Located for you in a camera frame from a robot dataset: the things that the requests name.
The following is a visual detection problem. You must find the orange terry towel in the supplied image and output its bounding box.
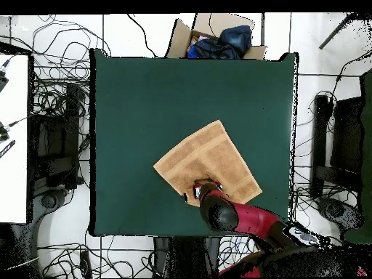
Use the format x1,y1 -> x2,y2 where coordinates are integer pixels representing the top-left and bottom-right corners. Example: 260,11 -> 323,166
153,119 -> 263,208

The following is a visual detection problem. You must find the dark green table cloth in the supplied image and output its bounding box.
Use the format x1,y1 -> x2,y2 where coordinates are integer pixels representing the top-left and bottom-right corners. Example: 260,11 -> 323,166
89,47 -> 299,240

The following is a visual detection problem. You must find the long black power brick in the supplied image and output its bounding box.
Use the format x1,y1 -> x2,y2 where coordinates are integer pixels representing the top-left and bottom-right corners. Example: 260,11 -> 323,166
79,250 -> 93,279

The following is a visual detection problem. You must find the grey chair base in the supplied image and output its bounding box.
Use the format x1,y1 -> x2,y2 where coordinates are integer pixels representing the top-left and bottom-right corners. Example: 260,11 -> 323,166
31,187 -> 73,217
315,196 -> 365,232

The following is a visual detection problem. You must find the cardboard box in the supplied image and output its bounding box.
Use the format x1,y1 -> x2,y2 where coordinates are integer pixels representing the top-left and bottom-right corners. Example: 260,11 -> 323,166
164,12 -> 267,60

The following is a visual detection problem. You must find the blue clothes pile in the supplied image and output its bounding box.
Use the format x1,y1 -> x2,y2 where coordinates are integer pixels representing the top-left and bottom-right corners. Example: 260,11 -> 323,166
187,25 -> 253,60

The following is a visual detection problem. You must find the small green table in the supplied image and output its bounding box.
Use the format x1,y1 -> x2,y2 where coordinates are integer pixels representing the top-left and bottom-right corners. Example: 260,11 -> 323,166
342,69 -> 372,245

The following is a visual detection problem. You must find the white table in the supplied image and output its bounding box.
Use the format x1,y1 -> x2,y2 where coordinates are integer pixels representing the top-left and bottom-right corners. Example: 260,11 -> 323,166
0,53 -> 30,225

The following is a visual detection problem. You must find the grey metal rod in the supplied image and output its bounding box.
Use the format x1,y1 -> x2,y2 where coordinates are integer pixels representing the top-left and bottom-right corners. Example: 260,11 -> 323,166
318,12 -> 372,50

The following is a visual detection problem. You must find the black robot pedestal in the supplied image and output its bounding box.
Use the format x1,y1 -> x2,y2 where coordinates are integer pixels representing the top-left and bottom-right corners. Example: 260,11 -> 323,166
152,235 -> 222,278

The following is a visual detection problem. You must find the tangle of black cables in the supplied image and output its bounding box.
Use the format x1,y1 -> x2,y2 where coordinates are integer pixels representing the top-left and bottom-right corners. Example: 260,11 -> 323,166
219,235 -> 262,271
28,14 -> 113,123

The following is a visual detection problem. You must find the black metal frame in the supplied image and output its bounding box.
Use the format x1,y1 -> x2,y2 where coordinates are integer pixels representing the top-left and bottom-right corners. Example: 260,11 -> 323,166
28,83 -> 88,191
310,94 -> 364,200

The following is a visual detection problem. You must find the black connector with cable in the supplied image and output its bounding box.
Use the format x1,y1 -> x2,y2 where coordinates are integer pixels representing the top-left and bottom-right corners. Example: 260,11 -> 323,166
0,114 -> 33,143

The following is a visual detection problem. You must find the black device with cable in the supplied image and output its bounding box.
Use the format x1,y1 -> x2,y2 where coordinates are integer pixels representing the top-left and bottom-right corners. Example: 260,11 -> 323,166
0,54 -> 15,93

